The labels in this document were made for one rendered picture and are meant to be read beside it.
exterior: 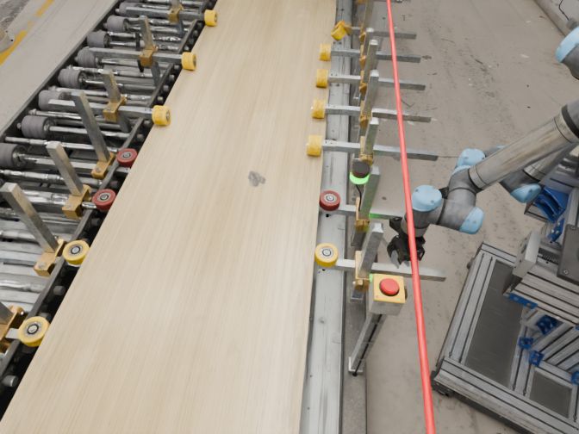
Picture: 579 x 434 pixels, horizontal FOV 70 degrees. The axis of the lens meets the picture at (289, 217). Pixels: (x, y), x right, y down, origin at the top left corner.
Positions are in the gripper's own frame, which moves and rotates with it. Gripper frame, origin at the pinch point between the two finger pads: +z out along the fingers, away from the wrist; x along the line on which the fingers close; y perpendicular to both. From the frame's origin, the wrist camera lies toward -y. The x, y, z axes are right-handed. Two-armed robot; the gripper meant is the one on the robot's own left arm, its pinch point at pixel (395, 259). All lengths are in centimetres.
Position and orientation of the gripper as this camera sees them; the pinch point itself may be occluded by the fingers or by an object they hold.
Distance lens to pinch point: 143.7
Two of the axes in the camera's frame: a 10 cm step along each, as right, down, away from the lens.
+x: 9.7, -1.6, 1.7
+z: -0.3, 6.3, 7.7
